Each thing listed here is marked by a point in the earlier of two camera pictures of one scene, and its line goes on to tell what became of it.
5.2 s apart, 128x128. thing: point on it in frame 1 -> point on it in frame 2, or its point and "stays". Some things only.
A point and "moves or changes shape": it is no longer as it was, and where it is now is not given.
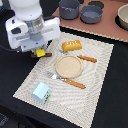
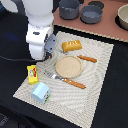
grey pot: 69,9 stays
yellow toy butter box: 40,52 moves or changes shape
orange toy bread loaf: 71,45 stays
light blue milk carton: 40,93 stays
